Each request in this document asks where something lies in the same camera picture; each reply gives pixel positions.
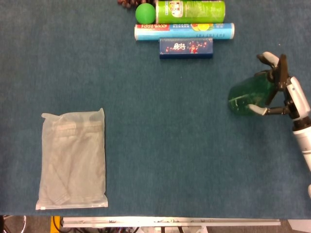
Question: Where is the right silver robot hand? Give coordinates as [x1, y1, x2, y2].
[246, 51, 311, 121]

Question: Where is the green spray bottle black trigger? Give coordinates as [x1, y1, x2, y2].
[227, 53, 289, 117]

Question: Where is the frosted bag with grey clothes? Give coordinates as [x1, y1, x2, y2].
[35, 107, 109, 211]

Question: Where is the dark blue printed box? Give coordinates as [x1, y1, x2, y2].
[159, 37, 214, 59]

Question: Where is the white panel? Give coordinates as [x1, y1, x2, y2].
[288, 219, 311, 233]

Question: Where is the blue felt table cloth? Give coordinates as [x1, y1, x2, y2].
[0, 0, 311, 220]

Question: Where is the green cylindrical can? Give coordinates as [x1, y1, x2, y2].
[155, 0, 226, 25]

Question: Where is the blue food wrap roll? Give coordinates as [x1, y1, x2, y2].
[134, 22, 235, 41]

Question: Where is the green ball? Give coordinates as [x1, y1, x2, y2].
[135, 3, 156, 24]

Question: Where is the dark red grape bunch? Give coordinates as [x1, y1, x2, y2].
[117, 0, 156, 8]

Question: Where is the aluminium rail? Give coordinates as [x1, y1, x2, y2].
[60, 216, 281, 228]

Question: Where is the black cable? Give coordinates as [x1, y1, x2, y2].
[52, 216, 68, 233]

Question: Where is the yellow frame post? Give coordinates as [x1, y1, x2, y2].
[50, 216, 61, 233]

